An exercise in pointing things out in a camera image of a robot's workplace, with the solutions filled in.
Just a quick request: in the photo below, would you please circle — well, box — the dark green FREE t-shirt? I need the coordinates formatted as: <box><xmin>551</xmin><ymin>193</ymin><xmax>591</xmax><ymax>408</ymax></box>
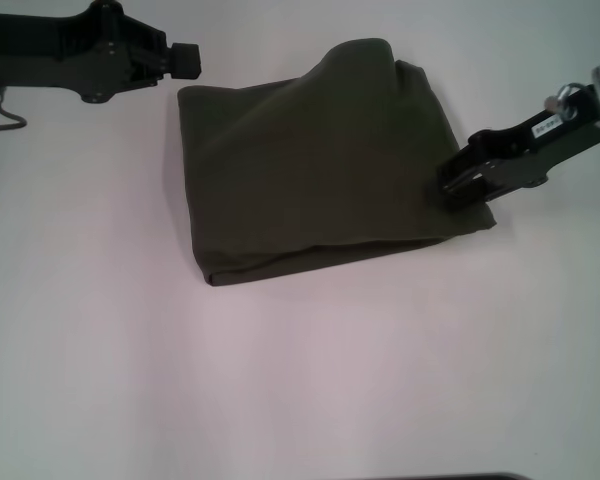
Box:
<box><xmin>175</xmin><ymin>37</ymin><xmax>497</xmax><ymax>288</ymax></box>

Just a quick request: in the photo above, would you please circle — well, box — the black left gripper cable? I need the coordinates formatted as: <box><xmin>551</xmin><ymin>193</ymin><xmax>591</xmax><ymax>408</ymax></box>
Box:
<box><xmin>0</xmin><ymin>85</ymin><xmax>29</xmax><ymax>134</ymax></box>

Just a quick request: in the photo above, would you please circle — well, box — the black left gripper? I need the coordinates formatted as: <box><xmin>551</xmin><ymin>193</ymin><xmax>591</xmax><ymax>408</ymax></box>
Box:
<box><xmin>0</xmin><ymin>0</ymin><xmax>202</xmax><ymax>105</ymax></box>

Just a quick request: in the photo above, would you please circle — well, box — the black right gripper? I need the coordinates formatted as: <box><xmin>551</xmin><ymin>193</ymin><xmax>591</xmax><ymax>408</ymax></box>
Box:
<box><xmin>437</xmin><ymin>84</ymin><xmax>600</xmax><ymax>212</ymax></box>

